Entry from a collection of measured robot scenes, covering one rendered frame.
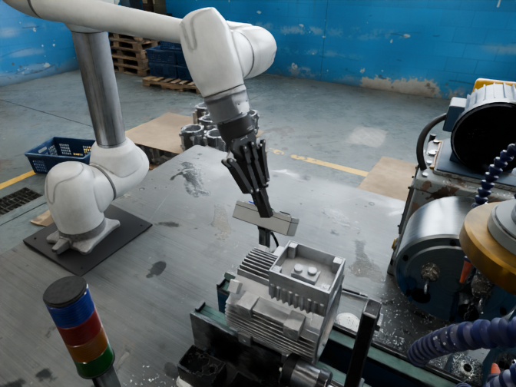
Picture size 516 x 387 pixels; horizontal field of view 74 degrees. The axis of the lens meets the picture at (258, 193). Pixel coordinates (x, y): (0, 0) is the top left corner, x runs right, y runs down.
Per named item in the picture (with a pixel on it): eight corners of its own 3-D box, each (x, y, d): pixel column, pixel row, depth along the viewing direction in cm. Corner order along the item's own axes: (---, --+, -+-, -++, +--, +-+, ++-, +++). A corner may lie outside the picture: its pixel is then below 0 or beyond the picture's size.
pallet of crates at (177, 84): (226, 81, 610) (224, 33, 568) (203, 94, 548) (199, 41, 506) (170, 75, 650) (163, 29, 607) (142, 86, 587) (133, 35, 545)
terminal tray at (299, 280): (341, 283, 72) (346, 257, 68) (325, 322, 64) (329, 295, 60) (289, 263, 77) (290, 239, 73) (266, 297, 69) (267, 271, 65)
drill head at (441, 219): (494, 255, 102) (530, 183, 88) (497, 356, 75) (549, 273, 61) (406, 229, 112) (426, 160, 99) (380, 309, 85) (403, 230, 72)
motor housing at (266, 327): (338, 316, 83) (349, 257, 73) (309, 386, 69) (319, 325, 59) (264, 286, 91) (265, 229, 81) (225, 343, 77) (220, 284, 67)
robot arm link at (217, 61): (231, 89, 64) (262, 77, 74) (200, -1, 59) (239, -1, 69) (189, 103, 70) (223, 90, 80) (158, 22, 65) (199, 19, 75)
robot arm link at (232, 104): (253, 81, 71) (262, 109, 73) (223, 90, 77) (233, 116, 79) (223, 92, 65) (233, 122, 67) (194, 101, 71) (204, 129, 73)
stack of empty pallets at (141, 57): (176, 67, 699) (170, 19, 651) (145, 77, 637) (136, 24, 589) (133, 61, 753) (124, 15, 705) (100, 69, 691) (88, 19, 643)
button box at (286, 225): (295, 236, 95) (300, 218, 95) (286, 236, 89) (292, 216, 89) (242, 218, 102) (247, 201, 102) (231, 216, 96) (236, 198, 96)
